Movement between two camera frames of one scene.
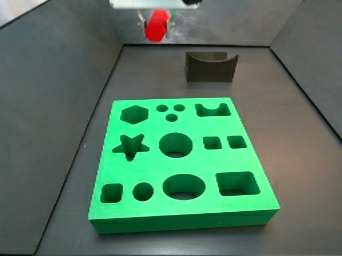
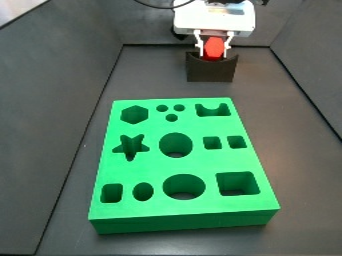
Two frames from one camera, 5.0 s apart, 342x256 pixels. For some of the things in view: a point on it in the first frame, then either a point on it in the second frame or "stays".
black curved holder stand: (211, 67) stays
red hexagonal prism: (157, 25) to (213, 48)
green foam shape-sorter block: (178, 169) stays
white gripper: (152, 4) to (233, 16)
